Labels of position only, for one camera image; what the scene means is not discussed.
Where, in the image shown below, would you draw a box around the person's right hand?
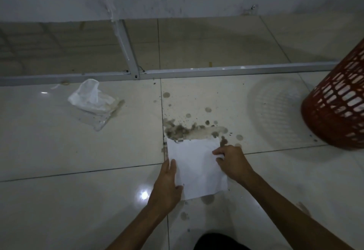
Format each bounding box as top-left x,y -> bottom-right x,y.
212,145 -> 256,185

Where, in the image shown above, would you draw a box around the person's left hand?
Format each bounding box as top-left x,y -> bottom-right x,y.
147,159 -> 184,216

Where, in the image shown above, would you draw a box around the white tissue sheet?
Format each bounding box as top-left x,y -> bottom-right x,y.
166,138 -> 229,201

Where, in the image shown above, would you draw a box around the red plastic waste basket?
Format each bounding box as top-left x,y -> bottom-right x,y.
301,38 -> 364,149

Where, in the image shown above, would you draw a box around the clear pack of white tissues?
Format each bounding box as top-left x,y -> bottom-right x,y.
67,78 -> 126,132

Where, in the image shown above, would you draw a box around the person's left forearm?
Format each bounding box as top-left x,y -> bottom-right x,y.
105,201 -> 171,250

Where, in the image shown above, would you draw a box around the person's right forearm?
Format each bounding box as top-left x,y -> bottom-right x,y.
242,171 -> 355,250

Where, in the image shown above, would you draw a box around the black trousers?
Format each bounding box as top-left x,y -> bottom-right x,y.
193,232 -> 252,250

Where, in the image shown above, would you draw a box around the metal frame rail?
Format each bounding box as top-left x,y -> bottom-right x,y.
0,60 -> 340,87

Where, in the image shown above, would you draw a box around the grey metal post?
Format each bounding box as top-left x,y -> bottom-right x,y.
92,0 -> 140,80

